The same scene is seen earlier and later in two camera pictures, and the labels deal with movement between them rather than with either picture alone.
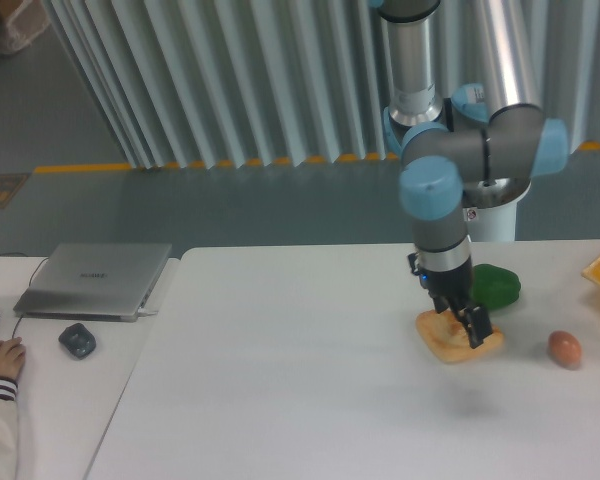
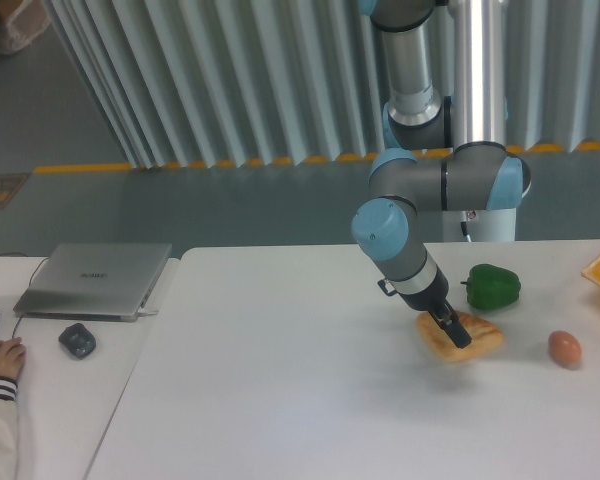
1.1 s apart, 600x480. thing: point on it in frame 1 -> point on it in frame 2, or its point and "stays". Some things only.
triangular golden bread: x=449 y=337 stays
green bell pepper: x=493 y=286 stays
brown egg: x=565 y=348 stays
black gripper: x=455 y=288 -> x=430 y=299
